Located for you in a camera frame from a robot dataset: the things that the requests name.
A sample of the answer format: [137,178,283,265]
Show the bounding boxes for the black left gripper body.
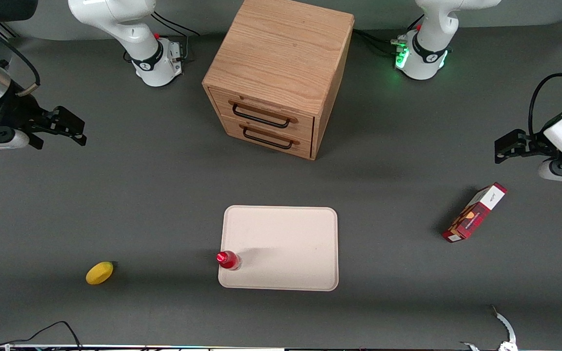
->
[524,132,558,158]

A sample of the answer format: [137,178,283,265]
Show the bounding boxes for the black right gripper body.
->
[0,85,53,150]

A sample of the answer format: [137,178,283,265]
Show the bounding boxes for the red coke bottle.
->
[216,250,242,272]

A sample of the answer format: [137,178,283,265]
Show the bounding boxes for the beige rectangular tray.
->
[218,205,339,292]

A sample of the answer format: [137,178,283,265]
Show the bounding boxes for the red cookie box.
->
[441,182,508,244]

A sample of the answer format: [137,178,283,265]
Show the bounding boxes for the yellow lemon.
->
[85,261,115,286]

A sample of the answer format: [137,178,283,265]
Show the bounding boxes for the white curved plastic strip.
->
[461,306,519,351]

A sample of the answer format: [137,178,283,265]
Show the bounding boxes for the wooden drawer front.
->
[209,87,315,142]
[221,116,314,160]

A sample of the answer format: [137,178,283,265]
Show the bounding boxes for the wooden drawer cabinet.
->
[201,0,355,161]

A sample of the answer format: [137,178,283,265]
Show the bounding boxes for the black left arm wrist cable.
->
[528,73,562,137]

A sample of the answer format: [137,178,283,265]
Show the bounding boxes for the black arm wrist cable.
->
[528,73,562,137]
[0,15,41,97]

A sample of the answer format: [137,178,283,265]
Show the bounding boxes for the black right arm wrist cable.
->
[0,15,41,97]

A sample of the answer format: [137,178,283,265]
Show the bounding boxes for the black right arm base cables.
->
[153,9,202,62]

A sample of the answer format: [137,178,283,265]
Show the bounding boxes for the black arm base cables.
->
[353,14,424,55]
[153,9,202,62]

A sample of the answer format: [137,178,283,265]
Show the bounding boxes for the black left arm base cables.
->
[353,14,424,55]

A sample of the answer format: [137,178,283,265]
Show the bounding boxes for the thin black table-edge cable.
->
[0,320,83,351]

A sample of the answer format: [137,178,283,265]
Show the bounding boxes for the black metal drawer handle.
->
[232,102,292,130]
[242,125,294,150]

